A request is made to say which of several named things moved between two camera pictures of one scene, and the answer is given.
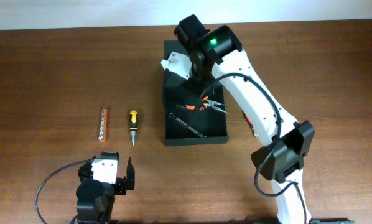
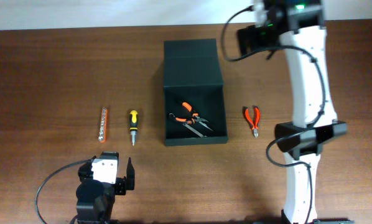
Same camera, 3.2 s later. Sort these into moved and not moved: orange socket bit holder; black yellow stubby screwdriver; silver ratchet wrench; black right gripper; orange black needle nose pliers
Moved: orange black needle nose pliers; black right gripper
Not moved: orange socket bit holder; silver ratchet wrench; black yellow stubby screwdriver
